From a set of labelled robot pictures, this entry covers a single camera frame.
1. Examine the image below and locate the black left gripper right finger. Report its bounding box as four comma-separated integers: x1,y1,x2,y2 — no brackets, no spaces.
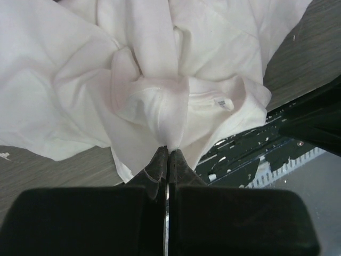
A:
168,150,320,255

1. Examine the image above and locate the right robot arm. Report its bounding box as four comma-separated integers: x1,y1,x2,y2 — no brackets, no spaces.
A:
279,76,340,156

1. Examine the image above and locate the white t shirt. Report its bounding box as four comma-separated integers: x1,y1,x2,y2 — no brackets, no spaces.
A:
1,1,310,182

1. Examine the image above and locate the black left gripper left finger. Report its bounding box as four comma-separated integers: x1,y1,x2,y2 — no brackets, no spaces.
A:
1,147,168,255

